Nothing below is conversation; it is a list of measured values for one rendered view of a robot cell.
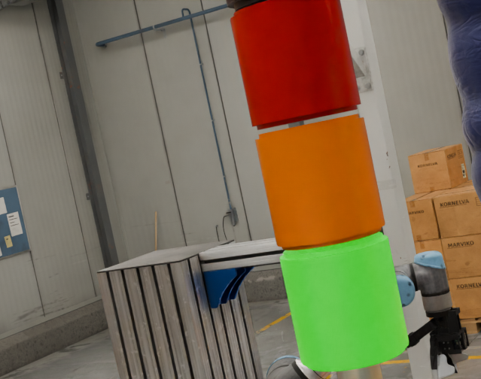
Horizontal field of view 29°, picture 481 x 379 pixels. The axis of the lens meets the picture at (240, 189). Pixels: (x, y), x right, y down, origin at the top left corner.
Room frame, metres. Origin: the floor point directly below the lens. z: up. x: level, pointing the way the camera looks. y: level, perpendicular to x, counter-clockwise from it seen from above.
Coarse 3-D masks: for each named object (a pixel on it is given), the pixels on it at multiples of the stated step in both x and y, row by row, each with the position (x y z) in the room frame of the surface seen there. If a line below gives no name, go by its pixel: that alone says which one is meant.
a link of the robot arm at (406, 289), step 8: (400, 272) 2.40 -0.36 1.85; (400, 280) 2.30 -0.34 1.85; (408, 280) 2.31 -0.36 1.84; (400, 288) 2.30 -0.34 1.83; (408, 288) 2.30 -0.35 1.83; (400, 296) 2.30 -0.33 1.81; (408, 296) 2.30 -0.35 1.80; (408, 304) 2.30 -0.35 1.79; (296, 360) 2.37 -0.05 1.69; (280, 368) 2.42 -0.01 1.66; (288, 368) 2.37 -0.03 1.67; (296, 368) 2.35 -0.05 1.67; (304, 368) 2.34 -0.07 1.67; (272, 376) 2.41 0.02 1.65; (280, 376) 2.37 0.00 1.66; (288, 376) 2.35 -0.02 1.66; (296, 376) 2.34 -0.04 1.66; (304, 376) 2.33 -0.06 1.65; (312, 376) 2.34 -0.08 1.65; (320, 376) 2.35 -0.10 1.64
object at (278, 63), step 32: (288, 0) 0.40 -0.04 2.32; (320, 0) 0.41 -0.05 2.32; (256, 32) 0.41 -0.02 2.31; (288, 32) 0.40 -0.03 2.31; (320, 32) 0.40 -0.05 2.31; (256, 64) 0.41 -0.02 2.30; (288, 64) 0.40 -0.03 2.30; (320, 64) 0.40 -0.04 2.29; (352, 64) 0.42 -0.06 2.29; (256, 96) 0.41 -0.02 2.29; (288, 96) 0.40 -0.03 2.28; (320, 96) 0.40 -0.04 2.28; (352, 96) 0.41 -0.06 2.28
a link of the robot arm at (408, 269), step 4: (408, 264) 2.48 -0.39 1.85; (412, 264) 2.47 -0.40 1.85; (396, 268) 2.45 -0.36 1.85; (400, 268) 2.46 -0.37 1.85; (404, 268) 2.46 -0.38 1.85; (408, 268) 2.46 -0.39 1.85; (412, 268) 2.45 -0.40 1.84; (404, 272) 2.43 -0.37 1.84; (408, 272) 2.45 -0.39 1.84; (412, 272) 2.45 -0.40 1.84; (408, 276) 2.44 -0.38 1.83; (412, 276) 2.44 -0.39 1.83; (412, 280) 2.44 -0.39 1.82; (416, 284) 2.44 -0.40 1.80; (416, 288) 2.45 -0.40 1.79
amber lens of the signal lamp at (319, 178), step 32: (288, 128) 0.41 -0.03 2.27; (320, 128) 0.40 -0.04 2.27; (352, 128) 0.41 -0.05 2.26; (288, 160) 0.41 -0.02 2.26; (320, 160) 0.40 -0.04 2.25; (352, 160) 0.41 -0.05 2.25; (288, 192) 0.41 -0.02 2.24; (320, 192) 0.40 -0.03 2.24; (352, 192) 0.40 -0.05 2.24; (288, 224) 0.41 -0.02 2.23; (320, 224) 0.40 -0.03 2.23; (352, 224) 0.40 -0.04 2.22; (384, 224) 0.42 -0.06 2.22
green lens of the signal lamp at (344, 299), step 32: (288, 256) 0.42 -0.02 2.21; (320, 256) 0.40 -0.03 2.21; (352, 256) 0.40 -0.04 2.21; (384, 256) 0.41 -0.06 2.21; (288, 288) 0.42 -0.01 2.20; (320, 288) 0.40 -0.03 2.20; (352, 288) 0.40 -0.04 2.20; (384, 288) 0.41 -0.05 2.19; (320, 320) 0.41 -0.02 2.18; (352, 320) 0.40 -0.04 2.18; (384, 320) 0.41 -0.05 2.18; (320, 352) 0.41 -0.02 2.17; (352, 352) 0.40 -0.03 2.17; (384, 352) 0.40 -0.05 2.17
